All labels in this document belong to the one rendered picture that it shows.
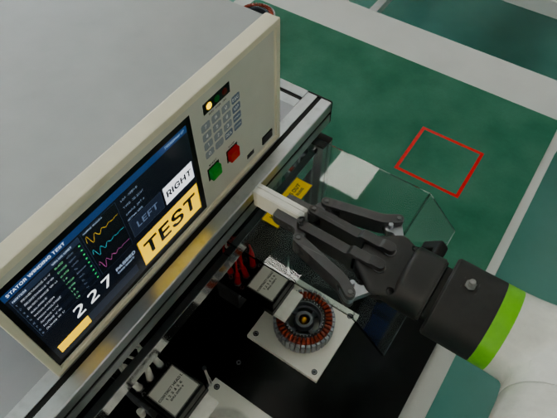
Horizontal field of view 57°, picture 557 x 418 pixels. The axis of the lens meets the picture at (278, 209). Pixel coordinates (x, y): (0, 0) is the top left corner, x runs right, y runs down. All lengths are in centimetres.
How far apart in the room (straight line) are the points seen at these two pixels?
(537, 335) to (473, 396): 131
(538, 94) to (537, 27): 166
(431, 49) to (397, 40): 10
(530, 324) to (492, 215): 69
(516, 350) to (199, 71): 42
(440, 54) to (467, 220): 56
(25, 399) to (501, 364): 50
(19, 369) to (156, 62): 37
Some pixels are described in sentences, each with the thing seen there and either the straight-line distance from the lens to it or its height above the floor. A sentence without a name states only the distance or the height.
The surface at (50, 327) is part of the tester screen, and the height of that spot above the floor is 120.
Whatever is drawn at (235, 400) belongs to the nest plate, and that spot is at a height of 78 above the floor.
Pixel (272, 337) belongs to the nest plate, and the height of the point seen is 78.
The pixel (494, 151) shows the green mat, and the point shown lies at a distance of 136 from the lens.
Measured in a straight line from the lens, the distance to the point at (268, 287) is 92.
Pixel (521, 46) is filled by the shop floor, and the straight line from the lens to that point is 303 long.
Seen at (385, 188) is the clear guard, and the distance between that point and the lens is 80.
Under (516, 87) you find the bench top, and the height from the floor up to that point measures 75.
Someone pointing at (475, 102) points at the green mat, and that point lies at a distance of 146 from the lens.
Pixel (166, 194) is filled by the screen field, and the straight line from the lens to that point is 60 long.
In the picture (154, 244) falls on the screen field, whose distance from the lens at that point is 63.
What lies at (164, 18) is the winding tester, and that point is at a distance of 67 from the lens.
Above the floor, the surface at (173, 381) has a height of 92.
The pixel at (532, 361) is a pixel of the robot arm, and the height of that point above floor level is 122.
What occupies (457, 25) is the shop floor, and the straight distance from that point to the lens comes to 306.
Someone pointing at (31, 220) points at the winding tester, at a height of 132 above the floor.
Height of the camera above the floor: 169
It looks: 55 degrees down
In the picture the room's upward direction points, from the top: straight up
